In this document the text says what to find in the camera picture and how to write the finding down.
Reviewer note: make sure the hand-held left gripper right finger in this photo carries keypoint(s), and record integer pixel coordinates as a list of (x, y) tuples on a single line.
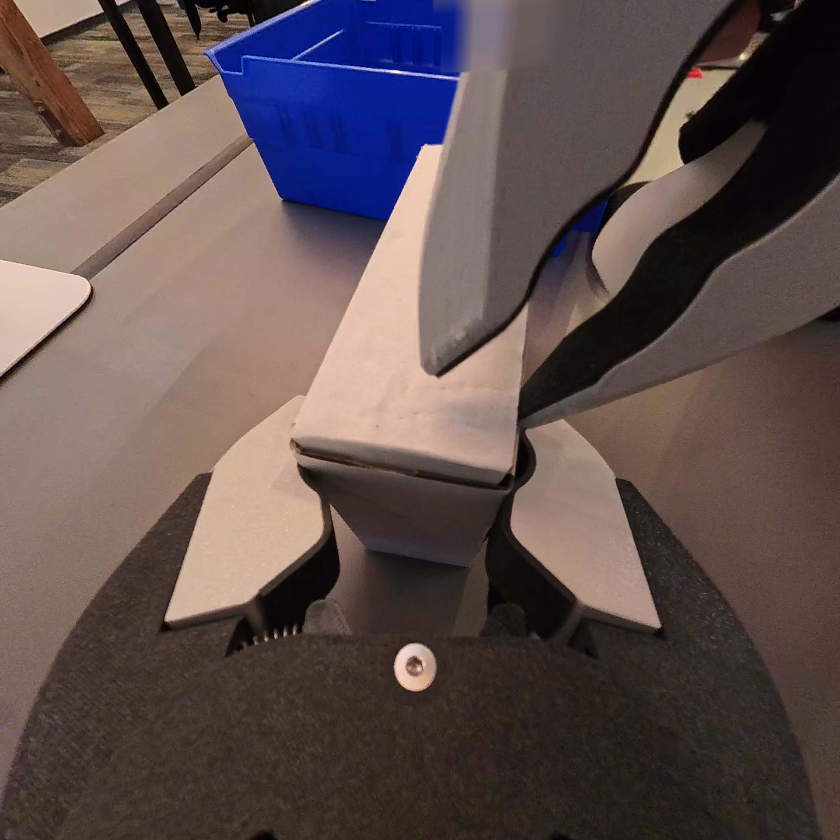
[(577, 525)]

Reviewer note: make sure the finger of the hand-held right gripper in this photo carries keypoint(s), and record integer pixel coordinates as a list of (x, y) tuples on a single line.
[(774, 289), (558, 144)]

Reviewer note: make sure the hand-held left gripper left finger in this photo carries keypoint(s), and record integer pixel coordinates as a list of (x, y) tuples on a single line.
[(249, 525)]

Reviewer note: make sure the white cardboard box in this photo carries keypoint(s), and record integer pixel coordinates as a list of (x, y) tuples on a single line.
[(380, 367)]

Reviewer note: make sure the person's right hand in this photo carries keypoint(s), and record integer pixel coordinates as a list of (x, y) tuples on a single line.
[(745, 29)]

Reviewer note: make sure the blue plastic bin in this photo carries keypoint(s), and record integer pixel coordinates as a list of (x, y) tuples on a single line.
[(315, 131)]

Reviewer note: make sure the white board stand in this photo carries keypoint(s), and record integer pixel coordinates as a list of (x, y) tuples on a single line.
[(33, 308)]

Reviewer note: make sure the black metal legs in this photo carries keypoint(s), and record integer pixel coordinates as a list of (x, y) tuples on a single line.
[(134, 52)]

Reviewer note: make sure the wooden post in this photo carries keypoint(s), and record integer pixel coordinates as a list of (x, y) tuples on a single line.
[(39, 72)]

